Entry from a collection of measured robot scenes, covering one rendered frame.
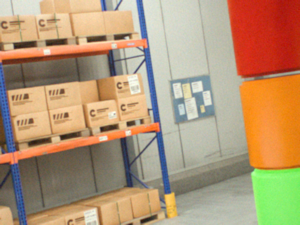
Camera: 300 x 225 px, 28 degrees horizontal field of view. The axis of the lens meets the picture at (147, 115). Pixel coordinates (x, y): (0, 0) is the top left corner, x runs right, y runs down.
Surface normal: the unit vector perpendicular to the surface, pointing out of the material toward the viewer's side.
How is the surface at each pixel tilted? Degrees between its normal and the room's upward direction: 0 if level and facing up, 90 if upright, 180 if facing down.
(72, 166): 90
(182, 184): 90
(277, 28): 90
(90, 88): 89
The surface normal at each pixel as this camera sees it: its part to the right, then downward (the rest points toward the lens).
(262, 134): -0.73, 0.15
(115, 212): 0.62, -0.04
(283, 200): -0.53, 0.12
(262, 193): -0.88, 0.15
